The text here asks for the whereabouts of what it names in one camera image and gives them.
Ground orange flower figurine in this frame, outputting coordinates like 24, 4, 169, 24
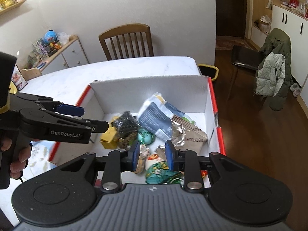
134, 144, 150, 174

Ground silver foil snack packet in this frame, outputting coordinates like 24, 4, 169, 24
153, 115, 208, 159

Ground black mesh pouch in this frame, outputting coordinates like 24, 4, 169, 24
112, 111, 141, 139

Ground red white cardboard box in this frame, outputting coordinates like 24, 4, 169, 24
47, 74, 227, 190

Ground left hand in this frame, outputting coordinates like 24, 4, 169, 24
1, 137, 32, 179

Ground yellow rectangular box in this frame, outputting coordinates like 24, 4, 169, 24
100, 116, 119, 150

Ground green orange plush toy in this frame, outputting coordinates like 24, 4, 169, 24
145, 154, 183, 185

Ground teal round toy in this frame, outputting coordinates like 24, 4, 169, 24
137, 128, 155, 146

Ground red snack bag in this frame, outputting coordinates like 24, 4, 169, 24
11, 65, 28, 91

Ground blue white wipes pack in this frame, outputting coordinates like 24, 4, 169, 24
137, 92, 196, 141

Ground white wooden sideboard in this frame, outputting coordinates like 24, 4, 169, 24
20, 35, 89, 81

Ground blue globe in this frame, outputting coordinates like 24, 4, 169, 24
44, 30, 57, 44

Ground yellow black bin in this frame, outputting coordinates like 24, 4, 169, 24
197, 64, 219, 82

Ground brown wooden chair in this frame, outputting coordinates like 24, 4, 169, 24
98, 23, 154, 60

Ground black chair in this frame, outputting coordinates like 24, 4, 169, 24
227, 45, 265, 100

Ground green jacket on chair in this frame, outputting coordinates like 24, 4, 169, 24
254, 28, 291, 111

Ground white wall cabinets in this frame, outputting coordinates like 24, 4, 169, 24
247, 0, 307, 114

